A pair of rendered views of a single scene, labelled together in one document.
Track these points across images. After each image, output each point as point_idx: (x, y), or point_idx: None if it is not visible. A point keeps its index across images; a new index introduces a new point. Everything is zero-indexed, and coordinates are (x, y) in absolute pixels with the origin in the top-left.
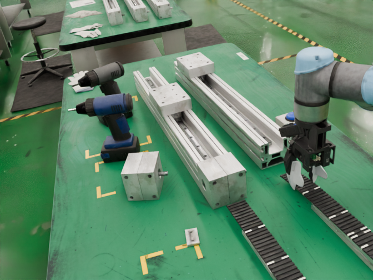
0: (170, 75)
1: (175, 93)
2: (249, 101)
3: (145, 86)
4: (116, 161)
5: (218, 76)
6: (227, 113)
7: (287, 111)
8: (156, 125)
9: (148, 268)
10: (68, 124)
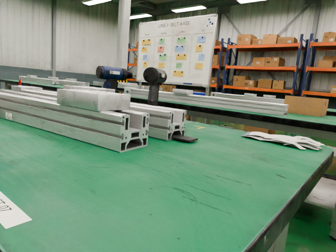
0: (168, 150)
1: (82, 86)
2: (0, 128)
3: (138, 103)
4: None
5: (66, 150)
6: (26, 93)
7: None
8: None
9: None
10: (188, 121)
